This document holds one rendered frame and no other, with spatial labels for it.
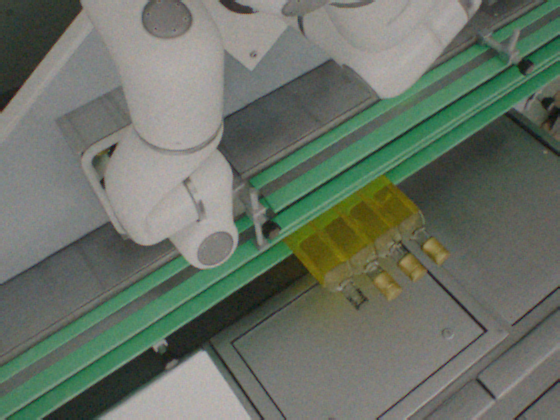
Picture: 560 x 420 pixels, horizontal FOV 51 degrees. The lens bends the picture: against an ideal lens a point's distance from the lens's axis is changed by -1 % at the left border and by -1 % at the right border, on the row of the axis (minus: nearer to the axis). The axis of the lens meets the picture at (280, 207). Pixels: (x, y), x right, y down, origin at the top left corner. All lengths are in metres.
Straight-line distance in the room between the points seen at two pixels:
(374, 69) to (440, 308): 0.66
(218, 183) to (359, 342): 0.58
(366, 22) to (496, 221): 0.91
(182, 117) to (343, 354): 0.76
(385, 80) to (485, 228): 0.76
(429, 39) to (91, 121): 0.49
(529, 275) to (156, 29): 1.04
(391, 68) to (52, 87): 0.48
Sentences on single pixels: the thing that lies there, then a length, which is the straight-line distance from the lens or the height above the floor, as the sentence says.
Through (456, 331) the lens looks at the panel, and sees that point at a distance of 1.21.
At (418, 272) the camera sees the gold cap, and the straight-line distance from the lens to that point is 1.09.
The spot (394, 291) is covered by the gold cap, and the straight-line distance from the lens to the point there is 1.07.
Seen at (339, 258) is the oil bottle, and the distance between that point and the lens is 1.08.
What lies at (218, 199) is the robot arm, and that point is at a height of 1.07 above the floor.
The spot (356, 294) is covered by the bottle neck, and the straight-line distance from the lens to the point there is 1.06.
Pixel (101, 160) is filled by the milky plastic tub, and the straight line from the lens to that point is 1.00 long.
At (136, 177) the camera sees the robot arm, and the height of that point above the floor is 1.07.
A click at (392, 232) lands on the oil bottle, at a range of 1.11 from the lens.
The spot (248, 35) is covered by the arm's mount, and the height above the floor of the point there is 0.82.
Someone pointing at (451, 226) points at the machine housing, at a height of 1.07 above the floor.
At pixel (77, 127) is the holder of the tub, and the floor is 0.79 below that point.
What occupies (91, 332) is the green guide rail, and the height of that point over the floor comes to 0.92.
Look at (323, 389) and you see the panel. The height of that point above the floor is 1.19.
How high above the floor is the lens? 1.44
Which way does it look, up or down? 28 degrees down
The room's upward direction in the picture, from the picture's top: 139 degrees clockwise
